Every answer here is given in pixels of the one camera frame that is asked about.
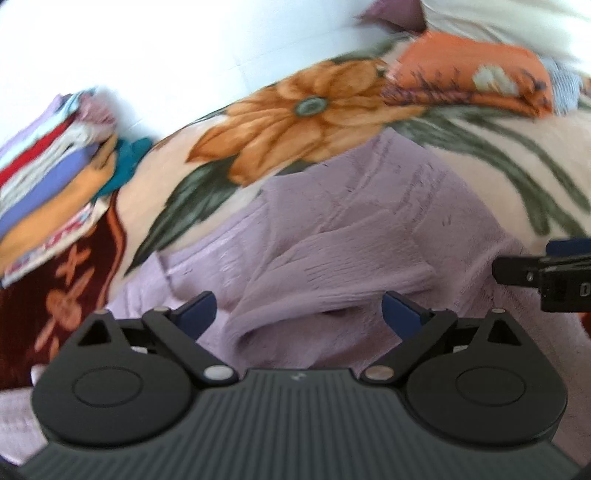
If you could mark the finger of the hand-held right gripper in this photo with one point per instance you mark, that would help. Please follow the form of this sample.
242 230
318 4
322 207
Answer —
516 271
569 247

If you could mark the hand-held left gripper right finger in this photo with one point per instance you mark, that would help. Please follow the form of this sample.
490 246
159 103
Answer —
398 314

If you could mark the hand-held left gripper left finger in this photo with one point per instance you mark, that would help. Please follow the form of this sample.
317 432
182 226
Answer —
199 313

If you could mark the lilac knitted sweater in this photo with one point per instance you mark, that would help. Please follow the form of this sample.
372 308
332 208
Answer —
351 240

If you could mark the stack of folded clothes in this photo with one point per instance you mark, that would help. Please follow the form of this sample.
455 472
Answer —
55 184

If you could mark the lilac striped cloth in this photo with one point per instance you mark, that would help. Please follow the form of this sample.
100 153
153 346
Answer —
567 87

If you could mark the teal cloth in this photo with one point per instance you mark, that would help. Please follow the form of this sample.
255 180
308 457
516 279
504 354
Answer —
129 159

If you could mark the orange printed garment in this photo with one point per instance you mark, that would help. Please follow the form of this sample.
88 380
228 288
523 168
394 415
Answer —
466 74

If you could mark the floral printed blanket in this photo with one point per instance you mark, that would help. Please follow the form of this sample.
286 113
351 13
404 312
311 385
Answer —
295 115

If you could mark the white cloth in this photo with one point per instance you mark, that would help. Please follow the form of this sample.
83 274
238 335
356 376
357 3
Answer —
508 23

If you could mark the purple cloth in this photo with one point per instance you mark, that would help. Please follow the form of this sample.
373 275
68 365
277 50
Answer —
392 14

